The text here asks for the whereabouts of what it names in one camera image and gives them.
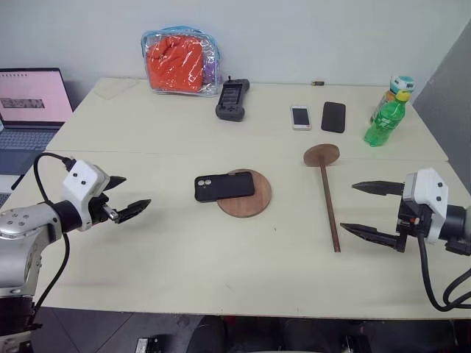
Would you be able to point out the black handheld remote controller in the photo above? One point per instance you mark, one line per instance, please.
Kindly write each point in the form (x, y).
(232, 98)

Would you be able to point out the plain black smartphone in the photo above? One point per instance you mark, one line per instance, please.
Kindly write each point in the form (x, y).
(333, 117)

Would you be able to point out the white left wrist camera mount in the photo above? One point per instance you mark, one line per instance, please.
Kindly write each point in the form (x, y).
(84, 184)

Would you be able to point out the orange folded cloth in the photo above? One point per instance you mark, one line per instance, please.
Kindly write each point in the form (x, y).
(174, 64)

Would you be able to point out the clear plastic zipper bag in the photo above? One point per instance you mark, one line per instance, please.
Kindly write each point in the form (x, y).
(213, 55)

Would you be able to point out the green plastic soda bottle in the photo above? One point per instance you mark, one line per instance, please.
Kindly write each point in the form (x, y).
(384, 123)

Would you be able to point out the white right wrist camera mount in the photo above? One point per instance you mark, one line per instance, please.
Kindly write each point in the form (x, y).
(428, 198)

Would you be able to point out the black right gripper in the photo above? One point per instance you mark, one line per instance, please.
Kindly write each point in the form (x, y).
(409, 220)

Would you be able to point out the clear plastic sheet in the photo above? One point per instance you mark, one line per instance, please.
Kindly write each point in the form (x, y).
(117, 88)

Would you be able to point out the small dark cylindrical object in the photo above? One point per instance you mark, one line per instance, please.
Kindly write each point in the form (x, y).
(318, 83)

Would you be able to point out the round wooden coaster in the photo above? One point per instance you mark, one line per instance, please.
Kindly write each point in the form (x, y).
(247, 206)

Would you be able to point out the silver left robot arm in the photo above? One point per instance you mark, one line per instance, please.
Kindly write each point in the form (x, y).
(18, 235)

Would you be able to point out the grey open laptop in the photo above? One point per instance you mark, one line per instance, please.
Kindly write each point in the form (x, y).
(31, 95)

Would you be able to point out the purple cloth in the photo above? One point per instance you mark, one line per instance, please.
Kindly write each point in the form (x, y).
(209, 73)

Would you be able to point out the white smartphone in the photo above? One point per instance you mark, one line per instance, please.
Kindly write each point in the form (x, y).
(301, 117)

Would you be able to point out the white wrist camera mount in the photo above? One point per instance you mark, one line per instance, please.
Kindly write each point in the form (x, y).
(84, 184)
(428, 198)

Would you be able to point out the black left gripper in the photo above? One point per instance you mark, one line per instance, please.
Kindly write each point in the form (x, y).
(98, 210)

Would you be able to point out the bottle with teal cap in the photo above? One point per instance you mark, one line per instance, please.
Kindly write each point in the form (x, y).
(403, 83)

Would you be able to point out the black phone with dual camera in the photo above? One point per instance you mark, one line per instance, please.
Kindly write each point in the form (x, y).
(224, 187)

